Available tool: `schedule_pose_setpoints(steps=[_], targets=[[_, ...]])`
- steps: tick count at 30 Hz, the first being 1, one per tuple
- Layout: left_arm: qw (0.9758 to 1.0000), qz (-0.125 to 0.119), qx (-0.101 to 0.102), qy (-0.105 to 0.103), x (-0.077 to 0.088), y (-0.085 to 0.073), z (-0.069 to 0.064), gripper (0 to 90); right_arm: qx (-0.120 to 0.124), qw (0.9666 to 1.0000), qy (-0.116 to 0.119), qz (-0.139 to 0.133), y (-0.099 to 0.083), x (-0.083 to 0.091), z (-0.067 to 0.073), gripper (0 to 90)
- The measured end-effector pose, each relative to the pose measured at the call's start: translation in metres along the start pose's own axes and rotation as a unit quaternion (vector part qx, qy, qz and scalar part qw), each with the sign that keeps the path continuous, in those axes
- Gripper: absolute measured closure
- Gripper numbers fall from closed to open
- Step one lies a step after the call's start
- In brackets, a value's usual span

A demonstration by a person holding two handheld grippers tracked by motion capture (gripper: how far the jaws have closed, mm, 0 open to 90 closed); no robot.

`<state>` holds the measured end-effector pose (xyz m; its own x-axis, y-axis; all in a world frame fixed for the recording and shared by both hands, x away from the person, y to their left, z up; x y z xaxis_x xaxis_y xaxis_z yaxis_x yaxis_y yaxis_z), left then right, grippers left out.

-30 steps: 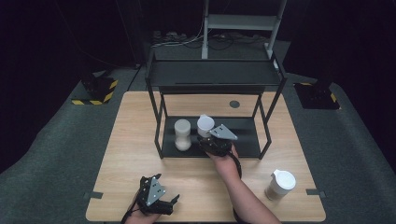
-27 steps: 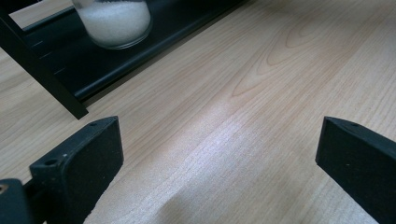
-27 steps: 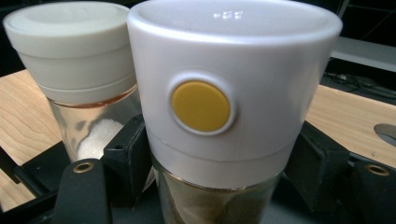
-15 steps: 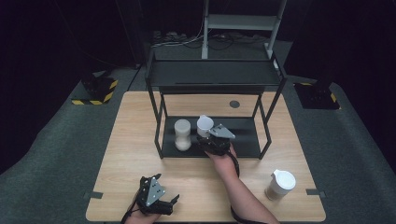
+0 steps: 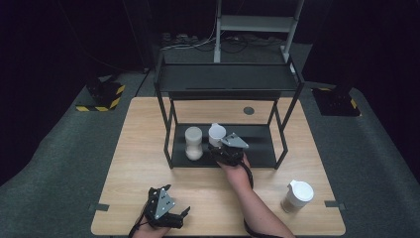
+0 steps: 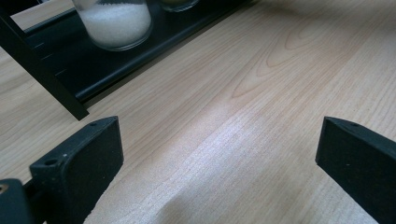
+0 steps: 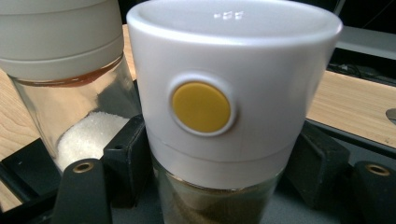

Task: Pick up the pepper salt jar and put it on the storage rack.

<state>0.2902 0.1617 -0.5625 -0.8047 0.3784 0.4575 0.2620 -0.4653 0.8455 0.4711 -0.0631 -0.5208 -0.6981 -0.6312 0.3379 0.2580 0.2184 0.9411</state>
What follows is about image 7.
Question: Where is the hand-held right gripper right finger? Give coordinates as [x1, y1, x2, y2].
[284, 120, 351, 209]

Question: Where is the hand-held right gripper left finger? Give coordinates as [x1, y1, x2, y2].
[102, 114, 153, 209]

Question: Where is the black tray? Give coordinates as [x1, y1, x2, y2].
[0, 115, 396, 224]

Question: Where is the glass jar with grey lid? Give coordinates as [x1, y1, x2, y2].
[0, 0, 143, 173]

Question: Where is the brown spice jar white lid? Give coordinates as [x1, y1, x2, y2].
[125, 0, 344, 224]

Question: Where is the grey metal stand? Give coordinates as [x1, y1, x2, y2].
[334, 0, 396, 60]

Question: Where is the round table cable grommet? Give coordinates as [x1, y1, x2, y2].
[385, 107, 396, 125]

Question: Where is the bundle of floor cables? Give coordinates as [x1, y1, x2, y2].
[328, 62, 396, 87]

